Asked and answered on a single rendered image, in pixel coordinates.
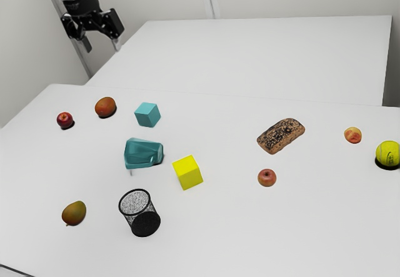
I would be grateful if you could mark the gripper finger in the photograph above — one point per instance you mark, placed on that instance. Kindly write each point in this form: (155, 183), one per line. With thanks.
(74, 30)
(111, 22)

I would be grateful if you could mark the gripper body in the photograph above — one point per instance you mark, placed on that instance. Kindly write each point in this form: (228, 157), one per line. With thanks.
(82, 6)

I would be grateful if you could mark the orange red mango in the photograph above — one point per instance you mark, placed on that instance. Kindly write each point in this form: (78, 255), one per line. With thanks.
(105, 106)

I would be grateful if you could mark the dark red apple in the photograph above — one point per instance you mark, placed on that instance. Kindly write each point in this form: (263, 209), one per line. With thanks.
(64, 120)

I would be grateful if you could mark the teal cube block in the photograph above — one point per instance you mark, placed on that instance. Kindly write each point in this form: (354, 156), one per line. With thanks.
(147, 114)

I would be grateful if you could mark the yellow cube block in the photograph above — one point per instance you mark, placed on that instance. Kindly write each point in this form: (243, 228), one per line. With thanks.
(187, 172)

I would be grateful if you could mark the green orange mango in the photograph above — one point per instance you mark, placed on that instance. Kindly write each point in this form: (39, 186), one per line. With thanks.
(73, 213)

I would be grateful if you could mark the black mesh pen holder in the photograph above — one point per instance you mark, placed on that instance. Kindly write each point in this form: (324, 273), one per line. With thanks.
(139, 213)

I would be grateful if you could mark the seeded brown bread loaf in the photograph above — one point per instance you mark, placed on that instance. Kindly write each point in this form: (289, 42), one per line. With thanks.
(281, 135)

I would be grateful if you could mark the red yellow apple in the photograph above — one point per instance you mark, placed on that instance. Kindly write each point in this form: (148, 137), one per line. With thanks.
(267, 177)

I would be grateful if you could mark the pale orange peach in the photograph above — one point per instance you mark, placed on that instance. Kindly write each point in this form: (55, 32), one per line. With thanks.
(353, 135)

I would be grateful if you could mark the yellow tennis ball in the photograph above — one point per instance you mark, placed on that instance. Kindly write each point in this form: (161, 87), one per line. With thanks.
(388, 154)

